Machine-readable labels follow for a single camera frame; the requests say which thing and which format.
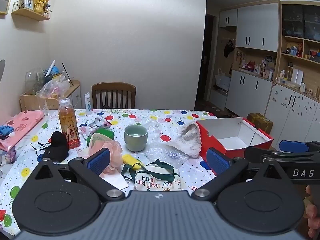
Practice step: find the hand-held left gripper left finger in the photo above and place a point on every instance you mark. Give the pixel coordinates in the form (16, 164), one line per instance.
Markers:
(98, 161)

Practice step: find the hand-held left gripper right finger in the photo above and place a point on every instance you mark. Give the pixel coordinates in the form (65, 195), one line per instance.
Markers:
(217, 161)

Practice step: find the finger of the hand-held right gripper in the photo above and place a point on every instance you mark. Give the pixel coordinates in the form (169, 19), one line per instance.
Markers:
(292, 146)
(255, 153)

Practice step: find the pink bath pouf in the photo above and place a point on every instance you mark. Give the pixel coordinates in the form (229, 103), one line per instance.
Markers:
(113, 150)

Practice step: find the beige green-trimmed scrub pad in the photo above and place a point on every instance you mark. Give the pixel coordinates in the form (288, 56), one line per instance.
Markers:
(96, 141)

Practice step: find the red cardboard box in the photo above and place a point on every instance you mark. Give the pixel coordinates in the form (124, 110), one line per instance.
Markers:
(207, 140)

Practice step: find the green sponge block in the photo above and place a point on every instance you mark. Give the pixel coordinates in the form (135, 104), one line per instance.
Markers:
(106, 133)

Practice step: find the yellow cloth pouch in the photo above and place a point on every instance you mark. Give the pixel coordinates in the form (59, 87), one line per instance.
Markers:
(130, 160)

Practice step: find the fluffy white hat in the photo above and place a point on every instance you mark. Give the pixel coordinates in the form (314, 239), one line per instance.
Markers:
(190, 142)

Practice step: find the black cap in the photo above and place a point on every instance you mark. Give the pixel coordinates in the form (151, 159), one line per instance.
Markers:
(56, 147)
(228, 48)

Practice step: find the clear bubble wrap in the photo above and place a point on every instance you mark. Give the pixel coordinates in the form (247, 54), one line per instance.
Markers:
(162, 155)

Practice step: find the white printed tote bag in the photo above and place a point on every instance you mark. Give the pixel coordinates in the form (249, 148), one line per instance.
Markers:
(155, 180)

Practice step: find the person's right hand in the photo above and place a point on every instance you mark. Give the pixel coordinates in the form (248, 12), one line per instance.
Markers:
(312, 212)

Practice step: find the white paper tissue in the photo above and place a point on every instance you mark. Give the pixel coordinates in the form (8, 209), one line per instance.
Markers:
(117, 181)

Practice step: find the brown cardboard box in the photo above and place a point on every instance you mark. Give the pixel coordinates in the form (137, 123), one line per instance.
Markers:
(260, 122)

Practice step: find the printed tissue packet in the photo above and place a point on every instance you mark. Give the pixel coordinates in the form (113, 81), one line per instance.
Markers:
(93, 125)

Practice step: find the balloon print tablecloth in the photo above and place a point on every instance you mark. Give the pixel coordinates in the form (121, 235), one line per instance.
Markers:
(120, 130)

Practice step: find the pale green ceramic cup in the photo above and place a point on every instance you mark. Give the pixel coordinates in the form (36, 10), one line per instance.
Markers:
(136, 142)

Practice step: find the orange tea bottle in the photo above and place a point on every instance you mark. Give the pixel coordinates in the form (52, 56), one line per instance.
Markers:
(68, 125)

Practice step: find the white lotion tube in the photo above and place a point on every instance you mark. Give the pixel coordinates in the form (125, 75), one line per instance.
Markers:
(88, 103)

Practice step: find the crumpled clear plastic bag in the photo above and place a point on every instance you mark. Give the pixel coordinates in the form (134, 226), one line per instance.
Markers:
(150, 123)

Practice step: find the white canister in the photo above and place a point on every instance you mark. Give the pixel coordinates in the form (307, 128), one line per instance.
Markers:
(294, 76)
(300, 77)

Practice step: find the light wooden side cabinet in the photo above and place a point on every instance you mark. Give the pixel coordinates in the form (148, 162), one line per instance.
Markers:
(73, 92)

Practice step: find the brown wooden chair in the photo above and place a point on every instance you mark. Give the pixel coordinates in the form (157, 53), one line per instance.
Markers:
(112, 86)

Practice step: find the white shopping bag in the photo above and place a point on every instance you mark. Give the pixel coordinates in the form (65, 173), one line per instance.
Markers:
(222, 81)

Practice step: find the clear drinking glass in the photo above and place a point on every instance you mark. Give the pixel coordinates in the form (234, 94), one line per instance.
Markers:
(43, 103)

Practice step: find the pink gift bag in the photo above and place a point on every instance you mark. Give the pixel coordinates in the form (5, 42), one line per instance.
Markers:
(25, 122)

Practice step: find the filled clear plastic bag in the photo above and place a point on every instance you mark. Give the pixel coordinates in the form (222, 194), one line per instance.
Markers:
(56, 88)

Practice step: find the red pouch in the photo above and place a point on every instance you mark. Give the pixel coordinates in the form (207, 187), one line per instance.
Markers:
(250, 65)

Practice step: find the purple printed cup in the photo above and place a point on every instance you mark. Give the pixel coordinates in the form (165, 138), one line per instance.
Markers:
(8, 155)

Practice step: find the thin black stick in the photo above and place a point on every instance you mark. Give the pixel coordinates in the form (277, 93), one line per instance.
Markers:
(67, 75)

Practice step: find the dark door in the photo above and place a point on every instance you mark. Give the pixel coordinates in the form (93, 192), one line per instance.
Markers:
(206, 62)

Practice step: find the clear glass jar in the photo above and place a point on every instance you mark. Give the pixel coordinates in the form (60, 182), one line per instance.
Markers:
(33, 80)

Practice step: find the hanging black cap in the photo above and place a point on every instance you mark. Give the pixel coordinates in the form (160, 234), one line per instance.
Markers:
(228, 48)

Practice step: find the white and wood wall cabinet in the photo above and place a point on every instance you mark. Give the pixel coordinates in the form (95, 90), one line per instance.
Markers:
(257, 25)

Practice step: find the wooden wall shelf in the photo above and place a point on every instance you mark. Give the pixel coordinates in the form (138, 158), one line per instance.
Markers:
(30, 15)

